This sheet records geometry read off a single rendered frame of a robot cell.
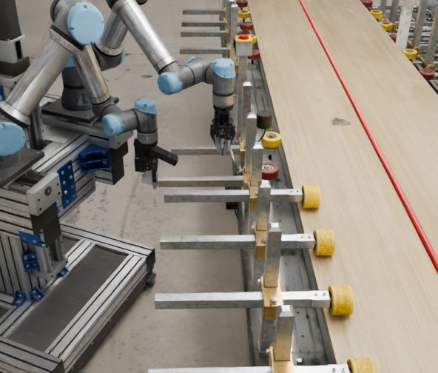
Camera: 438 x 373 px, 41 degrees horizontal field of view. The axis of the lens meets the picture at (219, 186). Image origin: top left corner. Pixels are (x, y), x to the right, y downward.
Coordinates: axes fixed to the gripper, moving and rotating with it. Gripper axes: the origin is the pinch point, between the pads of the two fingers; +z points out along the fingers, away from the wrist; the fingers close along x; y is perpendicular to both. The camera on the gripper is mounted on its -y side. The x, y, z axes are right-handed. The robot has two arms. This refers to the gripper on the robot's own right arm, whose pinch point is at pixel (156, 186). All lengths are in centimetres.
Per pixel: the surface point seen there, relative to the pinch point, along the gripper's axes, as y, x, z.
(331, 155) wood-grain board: -68, -10, -7
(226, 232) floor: -31, -79, 83
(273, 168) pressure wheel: -44.4, 0.5, -7.7
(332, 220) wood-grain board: -61, 34, -7
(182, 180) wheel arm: -10.1, 1.5, -3.2
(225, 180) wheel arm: -26.3, 1.6, -3.0
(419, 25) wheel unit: -144, -144, -16
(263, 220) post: -36, 48, -18
